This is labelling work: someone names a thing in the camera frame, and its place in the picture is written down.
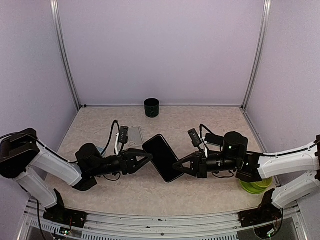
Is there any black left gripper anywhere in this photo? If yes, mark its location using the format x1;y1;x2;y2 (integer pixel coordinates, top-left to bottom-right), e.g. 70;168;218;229
91;148;153;177

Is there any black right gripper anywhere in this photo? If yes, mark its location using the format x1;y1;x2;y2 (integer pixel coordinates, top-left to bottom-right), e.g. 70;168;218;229
173;150;240;179

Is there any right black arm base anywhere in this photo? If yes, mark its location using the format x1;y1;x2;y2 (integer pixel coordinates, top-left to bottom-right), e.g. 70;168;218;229
238;188;283;228

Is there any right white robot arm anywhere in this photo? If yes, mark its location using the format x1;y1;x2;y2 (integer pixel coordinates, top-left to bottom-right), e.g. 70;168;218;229
172;131;320;222

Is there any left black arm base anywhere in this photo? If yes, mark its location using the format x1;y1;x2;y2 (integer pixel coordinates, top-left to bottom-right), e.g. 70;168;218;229
43;189;88;229

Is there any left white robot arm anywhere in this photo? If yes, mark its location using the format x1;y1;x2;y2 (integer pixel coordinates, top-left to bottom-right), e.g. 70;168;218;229
0;128;153;223

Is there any clear phone case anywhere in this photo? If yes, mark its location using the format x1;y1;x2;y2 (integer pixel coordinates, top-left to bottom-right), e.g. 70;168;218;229
127;126;144;148

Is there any light blue phone case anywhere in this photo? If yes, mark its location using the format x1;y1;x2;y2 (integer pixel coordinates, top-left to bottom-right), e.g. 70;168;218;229
96;146;104;154

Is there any dark green cup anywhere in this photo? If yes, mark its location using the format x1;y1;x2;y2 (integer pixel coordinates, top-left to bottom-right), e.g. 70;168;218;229
144;98;160;118

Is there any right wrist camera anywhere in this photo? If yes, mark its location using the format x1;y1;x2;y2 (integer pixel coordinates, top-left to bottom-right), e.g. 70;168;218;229
188;128;202;148

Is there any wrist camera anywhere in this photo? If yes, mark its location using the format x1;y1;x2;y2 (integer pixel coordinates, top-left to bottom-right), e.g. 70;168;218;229
118;126;129;144
188;128;202;148

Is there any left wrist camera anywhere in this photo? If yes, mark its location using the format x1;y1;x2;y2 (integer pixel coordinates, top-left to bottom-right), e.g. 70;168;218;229
118;126;129;144

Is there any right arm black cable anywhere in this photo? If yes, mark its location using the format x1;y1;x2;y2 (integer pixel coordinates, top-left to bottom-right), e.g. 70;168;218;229
198;124;213;141

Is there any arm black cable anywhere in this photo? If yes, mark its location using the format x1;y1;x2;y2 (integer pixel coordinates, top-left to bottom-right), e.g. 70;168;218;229
101;119;121;156
198;124;213;141

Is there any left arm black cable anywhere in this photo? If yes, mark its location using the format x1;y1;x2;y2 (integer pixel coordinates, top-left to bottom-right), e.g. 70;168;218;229
101;119;121;156

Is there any front aluminium rail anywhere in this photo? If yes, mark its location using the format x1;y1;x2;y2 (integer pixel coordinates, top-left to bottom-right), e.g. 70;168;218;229
14;197;308;240

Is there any left aluminium frame post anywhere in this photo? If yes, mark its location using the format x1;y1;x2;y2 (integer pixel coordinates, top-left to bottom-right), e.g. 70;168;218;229
50;0;82;111

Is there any aluminium frame post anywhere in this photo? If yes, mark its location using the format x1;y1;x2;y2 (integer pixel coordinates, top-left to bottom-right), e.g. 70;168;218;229
241;0;272;112
50;0;82;111

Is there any right aluminium frame post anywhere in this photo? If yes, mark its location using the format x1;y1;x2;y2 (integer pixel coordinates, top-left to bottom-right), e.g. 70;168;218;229
241;0;272;112

